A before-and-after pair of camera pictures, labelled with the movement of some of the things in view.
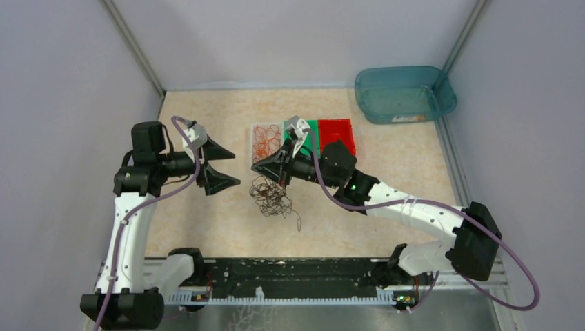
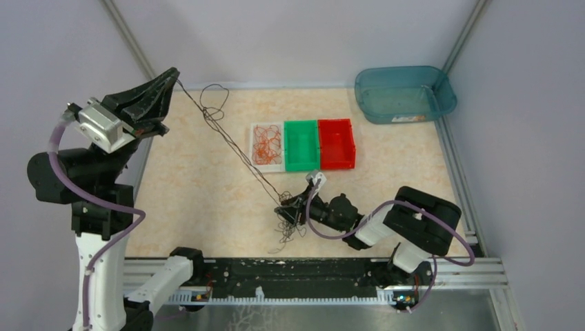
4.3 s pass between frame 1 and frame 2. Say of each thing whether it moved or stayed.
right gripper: moved
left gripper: moved
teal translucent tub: stayed
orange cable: stayed
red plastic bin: stayed
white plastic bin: stayed
